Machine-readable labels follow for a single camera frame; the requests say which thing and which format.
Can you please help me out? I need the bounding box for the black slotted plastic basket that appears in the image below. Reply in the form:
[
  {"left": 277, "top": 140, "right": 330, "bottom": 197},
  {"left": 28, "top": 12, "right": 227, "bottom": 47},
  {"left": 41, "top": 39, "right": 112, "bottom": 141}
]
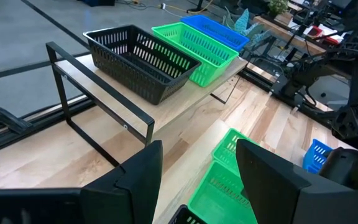
[
  {"left": 168, "top": 204, "right": 208, "bottom": 224},
  {"left": 82, "top": 24, "right": 202, "bottom": 106}
]

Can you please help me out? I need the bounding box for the red box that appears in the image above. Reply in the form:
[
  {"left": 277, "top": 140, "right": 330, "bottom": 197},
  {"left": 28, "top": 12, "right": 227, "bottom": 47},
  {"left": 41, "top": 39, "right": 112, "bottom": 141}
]
[{"left": 308, "top": 26, "right": 343, "bottom": 46}]

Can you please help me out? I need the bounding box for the black frame bracket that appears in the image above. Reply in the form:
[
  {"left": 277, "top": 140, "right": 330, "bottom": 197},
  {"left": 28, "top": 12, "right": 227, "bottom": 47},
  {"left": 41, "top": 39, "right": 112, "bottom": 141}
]
[{"left": 0, "top": 105, "right": 33, "bottom": 135}]

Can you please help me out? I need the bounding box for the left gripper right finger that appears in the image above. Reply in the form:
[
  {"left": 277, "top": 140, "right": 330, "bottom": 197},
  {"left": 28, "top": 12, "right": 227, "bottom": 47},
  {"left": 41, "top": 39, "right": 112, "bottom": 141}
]
[{"left": 234, "top": 138, "right": 358, "bottom": 224}]

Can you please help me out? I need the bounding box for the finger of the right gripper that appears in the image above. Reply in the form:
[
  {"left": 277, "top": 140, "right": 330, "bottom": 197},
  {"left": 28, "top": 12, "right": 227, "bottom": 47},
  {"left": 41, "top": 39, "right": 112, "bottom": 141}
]
[{"left": 318, "top": 147, "right": 358, "bottom": 200}]

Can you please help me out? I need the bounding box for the wooden shelf black metal frame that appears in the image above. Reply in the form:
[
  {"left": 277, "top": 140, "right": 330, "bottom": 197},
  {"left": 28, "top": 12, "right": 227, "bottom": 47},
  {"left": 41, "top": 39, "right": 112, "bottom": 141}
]
[{"left": 45, "top": 41, "right": 249, "bottom": 167}]

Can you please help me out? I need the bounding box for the small green potted plant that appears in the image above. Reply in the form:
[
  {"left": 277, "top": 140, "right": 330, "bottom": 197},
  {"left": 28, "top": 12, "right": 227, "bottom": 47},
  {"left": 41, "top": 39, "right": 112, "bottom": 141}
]
[{"left": 267, "top": 0, "right": 290, "bottom": 18}]

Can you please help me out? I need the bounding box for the blue slotted plastic basket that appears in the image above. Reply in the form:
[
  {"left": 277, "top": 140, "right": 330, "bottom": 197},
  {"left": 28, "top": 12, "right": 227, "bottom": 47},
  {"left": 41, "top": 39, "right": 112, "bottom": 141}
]
[
  {"left": 180, "top": 14, "right": 250, "bottom": 53},
  {"left": 302, "top": 138, "right": 334, "bottom": 174}
]

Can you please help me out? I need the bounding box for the wooden background table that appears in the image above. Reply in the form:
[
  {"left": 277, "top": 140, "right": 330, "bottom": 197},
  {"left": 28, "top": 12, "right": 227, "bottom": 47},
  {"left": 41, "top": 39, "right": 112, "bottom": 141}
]
[{"left": 253, "top": 12, "right": 329, "bottom": 57}]

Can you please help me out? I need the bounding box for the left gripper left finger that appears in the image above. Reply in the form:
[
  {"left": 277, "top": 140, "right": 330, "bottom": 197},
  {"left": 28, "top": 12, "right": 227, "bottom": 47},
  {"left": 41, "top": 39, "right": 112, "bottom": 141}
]
[{"left": 80, "top": 139, "right": 164, "bottom": 224}]

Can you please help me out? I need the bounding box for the black aluminium rig frame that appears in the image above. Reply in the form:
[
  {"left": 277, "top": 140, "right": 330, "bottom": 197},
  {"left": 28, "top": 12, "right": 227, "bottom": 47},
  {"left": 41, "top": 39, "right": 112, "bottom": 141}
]
[{"left": 0, "top": 67, "right": 335, "bottom": 158}]

